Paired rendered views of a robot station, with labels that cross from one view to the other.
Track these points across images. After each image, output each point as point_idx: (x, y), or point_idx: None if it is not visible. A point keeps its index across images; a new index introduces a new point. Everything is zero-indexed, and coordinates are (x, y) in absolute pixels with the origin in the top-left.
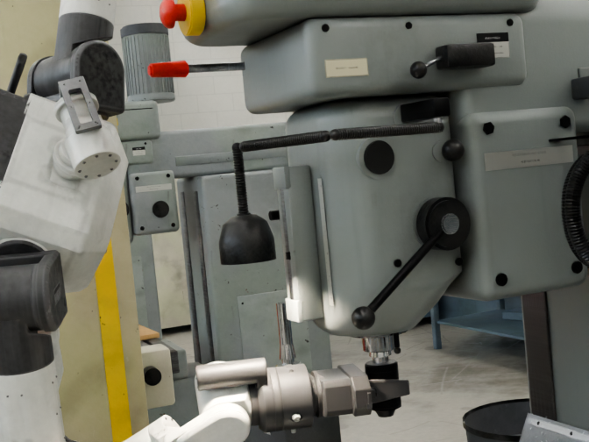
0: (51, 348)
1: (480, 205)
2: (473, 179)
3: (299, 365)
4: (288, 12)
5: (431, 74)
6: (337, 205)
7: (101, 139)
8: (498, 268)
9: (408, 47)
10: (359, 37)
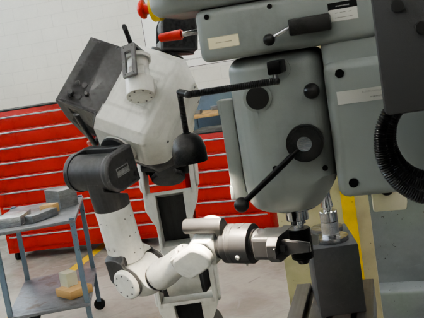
0: (122, 200)
1: (335, 129)
2: (330, 110)
3: (247, 224)
4: (181, 10)
5: (289, 39)
6: (238, 129)
7: (137, 81)
8: (351, 175)
9: (269, 22)
10: (232, 19)
